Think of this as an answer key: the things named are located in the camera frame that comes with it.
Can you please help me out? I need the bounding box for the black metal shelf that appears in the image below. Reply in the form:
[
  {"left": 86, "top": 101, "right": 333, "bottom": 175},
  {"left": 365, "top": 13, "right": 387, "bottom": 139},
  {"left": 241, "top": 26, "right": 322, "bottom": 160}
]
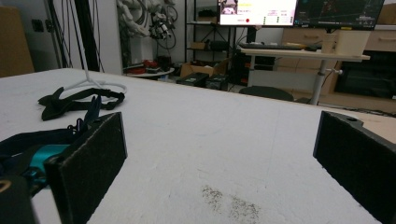
[{"left": 184, "top": 0, "right": 238, "bottom": 63}]

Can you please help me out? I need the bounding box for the beige cup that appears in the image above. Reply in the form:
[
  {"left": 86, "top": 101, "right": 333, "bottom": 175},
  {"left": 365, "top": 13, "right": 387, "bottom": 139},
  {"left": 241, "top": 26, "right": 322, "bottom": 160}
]
[{"left": 320, "top": 32, "right": 339, "bottom": 54}]

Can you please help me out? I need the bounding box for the black frame post with cables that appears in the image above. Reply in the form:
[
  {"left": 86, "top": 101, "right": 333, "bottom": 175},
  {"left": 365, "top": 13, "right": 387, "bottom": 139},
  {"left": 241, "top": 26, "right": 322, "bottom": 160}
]
[{"left": 46, "top": 0, "right": 106, "bottom": 73}]

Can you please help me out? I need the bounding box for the round white table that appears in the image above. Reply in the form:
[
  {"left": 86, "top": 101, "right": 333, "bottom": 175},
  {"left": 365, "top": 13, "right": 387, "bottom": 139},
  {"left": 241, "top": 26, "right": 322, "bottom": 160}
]
[{"left": 124, "top": 59, "right": 176, "bottom": 78}]

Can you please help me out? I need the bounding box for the white standing desk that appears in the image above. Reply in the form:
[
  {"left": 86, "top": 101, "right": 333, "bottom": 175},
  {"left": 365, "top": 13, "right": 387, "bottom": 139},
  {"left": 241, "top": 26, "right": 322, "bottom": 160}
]
[{"left": 237, "top": 46, "right": 372, "bottom": 106}]

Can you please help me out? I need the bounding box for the monitor with white screen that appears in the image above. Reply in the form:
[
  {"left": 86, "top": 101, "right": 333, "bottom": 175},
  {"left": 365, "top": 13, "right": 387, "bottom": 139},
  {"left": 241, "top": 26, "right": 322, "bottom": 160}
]
[{"left": 218, "top": 0, "right": 299, "bottom": 27}]

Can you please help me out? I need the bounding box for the power supply unit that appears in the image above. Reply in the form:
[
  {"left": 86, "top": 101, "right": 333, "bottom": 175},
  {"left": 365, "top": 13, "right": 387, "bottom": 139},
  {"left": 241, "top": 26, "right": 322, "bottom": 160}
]
[
  {"left": 176, "top": 72, "right": 210, "bottom": 89},
  {"left": 205, "top": 74, "right": 230, "bottom": 91}
]

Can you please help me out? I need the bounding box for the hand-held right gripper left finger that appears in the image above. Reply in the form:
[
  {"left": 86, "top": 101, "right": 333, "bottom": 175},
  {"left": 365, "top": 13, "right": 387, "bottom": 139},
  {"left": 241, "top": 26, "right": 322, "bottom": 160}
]
[{"left": 44, "top": 111, "right": 129, "bottom": 224}]

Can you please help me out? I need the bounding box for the monitor with dark screen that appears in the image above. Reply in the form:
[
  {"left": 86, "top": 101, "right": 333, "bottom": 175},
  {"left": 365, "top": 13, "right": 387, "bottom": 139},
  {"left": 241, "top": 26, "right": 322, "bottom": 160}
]
[{"left": 293, "top": 0, "right": 386, "bottom": 32}]

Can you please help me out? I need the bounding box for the black plastic clamp tool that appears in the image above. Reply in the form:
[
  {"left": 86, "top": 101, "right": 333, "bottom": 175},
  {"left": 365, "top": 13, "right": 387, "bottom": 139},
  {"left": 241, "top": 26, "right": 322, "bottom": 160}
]
[{"left": 37, "top": 87, "right": 126, "bottom": 122}]

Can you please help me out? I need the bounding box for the white wire rack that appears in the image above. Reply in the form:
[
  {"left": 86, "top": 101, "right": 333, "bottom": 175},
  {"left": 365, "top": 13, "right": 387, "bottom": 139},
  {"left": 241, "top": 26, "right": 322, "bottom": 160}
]
[{"left": 64, "top": 0, "right": 129, "bottom": 96}]

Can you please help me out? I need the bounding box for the cardboard box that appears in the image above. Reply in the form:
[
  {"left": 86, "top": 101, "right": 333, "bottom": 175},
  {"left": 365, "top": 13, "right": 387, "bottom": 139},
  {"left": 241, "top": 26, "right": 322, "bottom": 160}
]
[{"left": 180, "top": 59, "right": 232, "bottom": 78}]

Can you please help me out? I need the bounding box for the black round stool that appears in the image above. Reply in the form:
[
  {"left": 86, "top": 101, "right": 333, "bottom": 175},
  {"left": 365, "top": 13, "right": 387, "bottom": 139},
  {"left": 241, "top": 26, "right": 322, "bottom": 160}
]
[{"left": 238, "top": 85, "right": 295, "bottom": 103}]

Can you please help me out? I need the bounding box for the wooden drawer cabinet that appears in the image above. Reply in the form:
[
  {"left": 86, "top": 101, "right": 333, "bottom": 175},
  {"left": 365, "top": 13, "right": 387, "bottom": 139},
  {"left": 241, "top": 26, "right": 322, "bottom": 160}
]
[{"left": 281, "top": 26, "right": 396, "bottom": 52}]

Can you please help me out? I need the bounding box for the white foam mat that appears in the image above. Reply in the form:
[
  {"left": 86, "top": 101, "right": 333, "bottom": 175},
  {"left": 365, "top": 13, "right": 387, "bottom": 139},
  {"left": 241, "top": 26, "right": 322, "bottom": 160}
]
[{"left": 0, "top": 68, "right": 386, "bottom": 224}]

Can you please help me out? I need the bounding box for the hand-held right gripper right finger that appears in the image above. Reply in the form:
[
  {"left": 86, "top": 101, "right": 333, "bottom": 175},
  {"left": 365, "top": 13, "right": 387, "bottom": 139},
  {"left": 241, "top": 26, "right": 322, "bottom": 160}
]
[{"left": 312, "top": 110, "right": 396, "bottom": 224}]

